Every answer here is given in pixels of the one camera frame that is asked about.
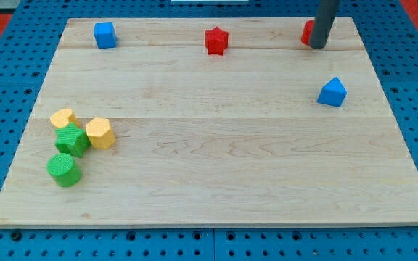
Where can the red circle block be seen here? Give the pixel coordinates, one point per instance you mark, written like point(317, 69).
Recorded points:
point(307, 30)

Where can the red star block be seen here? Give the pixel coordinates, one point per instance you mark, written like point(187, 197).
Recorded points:
point(216, 41)

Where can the green star block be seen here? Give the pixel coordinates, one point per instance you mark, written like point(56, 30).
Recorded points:
point(72, 140)

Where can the light wooden board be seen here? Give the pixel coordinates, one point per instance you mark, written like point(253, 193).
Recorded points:
point(211, 141)

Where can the yellow hexagon block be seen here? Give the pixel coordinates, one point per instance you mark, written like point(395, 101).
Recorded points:
point(100, 133)

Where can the blue pentagon block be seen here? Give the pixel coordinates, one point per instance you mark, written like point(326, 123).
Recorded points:
point(333, 93)

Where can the blue cube block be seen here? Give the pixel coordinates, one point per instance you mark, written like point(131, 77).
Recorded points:
point(104, 34)

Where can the yellow heart block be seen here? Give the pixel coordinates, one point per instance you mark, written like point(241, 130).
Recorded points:
point(63, 117)

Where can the green cylinder block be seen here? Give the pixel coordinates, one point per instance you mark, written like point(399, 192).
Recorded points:
point(64, 170)

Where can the gray cylindrical pusher rod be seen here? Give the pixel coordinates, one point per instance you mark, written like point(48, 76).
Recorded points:
point(323, 22)

